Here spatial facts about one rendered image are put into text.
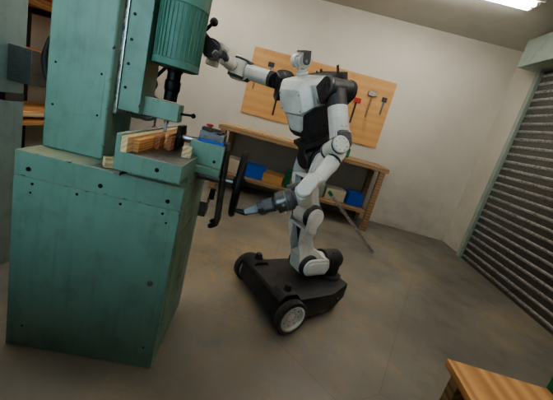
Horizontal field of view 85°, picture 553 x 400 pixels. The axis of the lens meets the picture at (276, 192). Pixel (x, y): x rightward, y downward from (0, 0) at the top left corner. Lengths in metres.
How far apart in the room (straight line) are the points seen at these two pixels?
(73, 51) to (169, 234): 0.72
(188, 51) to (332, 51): 3.46
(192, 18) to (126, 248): 0.86
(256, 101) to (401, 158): 2.23
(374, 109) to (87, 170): 3.88
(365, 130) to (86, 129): 3.75
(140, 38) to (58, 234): 0.77
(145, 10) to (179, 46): 0.16
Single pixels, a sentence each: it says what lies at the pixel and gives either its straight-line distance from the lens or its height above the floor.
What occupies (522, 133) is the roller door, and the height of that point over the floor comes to 1.65.
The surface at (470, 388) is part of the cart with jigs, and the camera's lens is 1.18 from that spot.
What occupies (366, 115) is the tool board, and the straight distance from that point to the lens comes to 4.52.
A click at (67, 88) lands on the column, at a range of 1.36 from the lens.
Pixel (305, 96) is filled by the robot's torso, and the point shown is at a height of 1.25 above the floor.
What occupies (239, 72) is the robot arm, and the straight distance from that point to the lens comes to 1.86.
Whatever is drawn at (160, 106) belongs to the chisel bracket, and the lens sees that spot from 1.30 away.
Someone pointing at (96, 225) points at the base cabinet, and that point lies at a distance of 1.28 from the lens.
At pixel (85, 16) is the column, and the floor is 1.28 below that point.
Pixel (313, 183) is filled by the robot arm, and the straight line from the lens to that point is 1.22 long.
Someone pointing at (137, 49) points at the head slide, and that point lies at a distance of 1.31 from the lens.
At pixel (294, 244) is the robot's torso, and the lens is 1.97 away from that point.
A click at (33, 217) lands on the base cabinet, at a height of 0.57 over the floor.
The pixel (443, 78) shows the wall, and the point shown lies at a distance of 4.86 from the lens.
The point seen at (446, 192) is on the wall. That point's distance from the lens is 5.01.
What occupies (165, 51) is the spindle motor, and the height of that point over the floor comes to 1.24.
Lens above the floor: 1.13
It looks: 14 degrees down
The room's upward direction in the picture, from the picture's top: 15 degrees clockwise
